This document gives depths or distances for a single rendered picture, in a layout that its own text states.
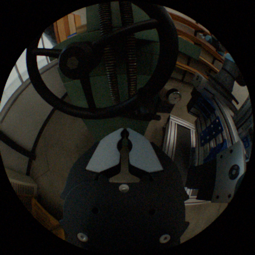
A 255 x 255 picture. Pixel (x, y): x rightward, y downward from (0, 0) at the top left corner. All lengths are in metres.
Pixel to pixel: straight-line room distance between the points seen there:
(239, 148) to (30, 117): 1.79
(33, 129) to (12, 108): 0.54
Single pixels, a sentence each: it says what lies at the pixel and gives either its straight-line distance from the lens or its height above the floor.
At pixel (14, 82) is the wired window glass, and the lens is 1.62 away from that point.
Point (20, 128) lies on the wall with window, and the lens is 1.53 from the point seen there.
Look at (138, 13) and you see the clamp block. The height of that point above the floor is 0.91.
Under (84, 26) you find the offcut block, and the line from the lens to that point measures 0.37.
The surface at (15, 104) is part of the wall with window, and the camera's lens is 1.51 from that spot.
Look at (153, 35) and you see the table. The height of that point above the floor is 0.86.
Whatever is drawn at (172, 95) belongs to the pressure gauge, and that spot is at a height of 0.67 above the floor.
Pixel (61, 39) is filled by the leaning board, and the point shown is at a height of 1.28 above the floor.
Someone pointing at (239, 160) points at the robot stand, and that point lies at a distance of 0.24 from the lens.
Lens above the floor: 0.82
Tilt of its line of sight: 58 degrees down
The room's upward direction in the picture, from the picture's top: 1 degrees clockwise
